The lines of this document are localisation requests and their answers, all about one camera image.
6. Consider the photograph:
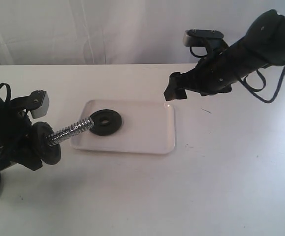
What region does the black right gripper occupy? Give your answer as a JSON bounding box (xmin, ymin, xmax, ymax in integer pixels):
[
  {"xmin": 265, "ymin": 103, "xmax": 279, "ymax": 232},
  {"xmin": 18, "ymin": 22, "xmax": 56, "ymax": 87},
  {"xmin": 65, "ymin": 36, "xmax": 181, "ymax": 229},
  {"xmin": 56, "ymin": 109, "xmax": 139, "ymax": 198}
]
[{"xmin": 163, "ymin": 53, "xmax": 238, "ymax": 101}]

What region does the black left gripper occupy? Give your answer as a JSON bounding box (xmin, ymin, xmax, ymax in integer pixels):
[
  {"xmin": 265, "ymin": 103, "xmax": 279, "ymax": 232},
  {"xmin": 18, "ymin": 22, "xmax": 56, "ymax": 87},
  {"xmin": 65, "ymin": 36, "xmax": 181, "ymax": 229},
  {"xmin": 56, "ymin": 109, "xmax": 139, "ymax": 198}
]
[{"xmin": 0, "ymin": 98, "xmax": 43, "ymax": 171}]

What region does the chrome threaded dumbbell bar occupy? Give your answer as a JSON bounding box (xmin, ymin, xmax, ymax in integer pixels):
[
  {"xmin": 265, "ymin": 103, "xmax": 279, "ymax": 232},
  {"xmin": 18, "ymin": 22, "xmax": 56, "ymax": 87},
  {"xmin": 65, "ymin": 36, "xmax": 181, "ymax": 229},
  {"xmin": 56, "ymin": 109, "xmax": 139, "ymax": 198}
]
[{"xmin": 0, "ymin": 117, "xmax": 95, "ymax": 179}]

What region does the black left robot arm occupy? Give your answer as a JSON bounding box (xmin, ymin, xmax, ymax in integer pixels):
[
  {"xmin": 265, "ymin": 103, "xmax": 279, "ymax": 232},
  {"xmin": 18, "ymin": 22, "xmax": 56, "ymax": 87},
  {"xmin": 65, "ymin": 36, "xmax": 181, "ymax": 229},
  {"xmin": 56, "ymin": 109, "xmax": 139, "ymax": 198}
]
[{"xmin": 0, "ymin": 83, "xmax": 48, "ymax": 171}]

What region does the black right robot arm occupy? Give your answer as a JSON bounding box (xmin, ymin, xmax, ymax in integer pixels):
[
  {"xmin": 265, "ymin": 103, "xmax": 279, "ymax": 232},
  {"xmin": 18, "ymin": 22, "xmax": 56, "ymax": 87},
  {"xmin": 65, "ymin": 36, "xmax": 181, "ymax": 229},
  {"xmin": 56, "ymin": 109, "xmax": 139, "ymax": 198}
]
[{"xmin": 164, "ymin": 10, "xmax": 285, "ymax": 103}]

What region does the white plastic tray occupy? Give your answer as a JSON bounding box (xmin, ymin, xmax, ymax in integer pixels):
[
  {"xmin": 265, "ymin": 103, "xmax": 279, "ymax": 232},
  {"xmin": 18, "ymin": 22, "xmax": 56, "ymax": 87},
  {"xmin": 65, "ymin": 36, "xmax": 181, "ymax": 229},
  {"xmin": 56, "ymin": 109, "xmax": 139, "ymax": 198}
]
[{"xmin": 70, "ymin": 99, "xmax": 175, "ymax": 154}]

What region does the white curtain backdrop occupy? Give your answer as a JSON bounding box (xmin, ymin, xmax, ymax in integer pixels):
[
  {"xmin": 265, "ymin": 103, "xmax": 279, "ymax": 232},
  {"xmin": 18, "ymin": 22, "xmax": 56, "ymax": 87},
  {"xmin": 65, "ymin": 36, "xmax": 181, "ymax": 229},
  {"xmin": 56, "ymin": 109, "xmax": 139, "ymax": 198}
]
[{"xmin": 0, "ymin": 0, "xmax": 285, "ymax": 65}]

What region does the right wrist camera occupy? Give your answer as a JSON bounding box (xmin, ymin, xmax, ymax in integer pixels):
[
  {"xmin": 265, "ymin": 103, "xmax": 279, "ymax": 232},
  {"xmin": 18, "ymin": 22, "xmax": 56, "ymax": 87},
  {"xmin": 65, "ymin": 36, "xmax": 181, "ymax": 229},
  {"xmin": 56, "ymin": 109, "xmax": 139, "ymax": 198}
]
[{"xmin": 183, "ymin": 29, "xmax": 224, "ymax": 48}]

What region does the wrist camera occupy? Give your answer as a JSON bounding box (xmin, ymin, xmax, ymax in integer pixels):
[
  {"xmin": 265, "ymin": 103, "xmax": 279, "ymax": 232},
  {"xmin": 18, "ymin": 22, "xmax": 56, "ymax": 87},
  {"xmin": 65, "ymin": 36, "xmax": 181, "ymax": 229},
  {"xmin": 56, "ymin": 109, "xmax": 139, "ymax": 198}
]
[
  {"xmin": 183, "ymin": 29, "xmax": 224, "ymax": 48},
  {"xmin": 17, "ymin": 89, "xmax": 49, "ymax": 119}
]

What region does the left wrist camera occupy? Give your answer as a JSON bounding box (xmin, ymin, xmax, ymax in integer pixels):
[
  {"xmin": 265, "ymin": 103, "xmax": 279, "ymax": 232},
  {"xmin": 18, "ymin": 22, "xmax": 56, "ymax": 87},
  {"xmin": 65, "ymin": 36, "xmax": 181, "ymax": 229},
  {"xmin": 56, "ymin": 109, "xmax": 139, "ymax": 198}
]
[{"xmin": 17, "ymin": 89, "xmax": 49, "ymax": 119}]

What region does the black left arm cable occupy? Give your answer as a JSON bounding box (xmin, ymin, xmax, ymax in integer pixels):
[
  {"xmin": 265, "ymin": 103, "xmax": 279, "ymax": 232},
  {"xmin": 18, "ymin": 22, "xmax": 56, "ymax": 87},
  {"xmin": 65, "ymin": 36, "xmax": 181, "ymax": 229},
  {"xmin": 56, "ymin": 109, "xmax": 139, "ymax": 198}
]
[{"xmin": 0, "ymin": 82, "xmax": 12, "ymax": 109}]

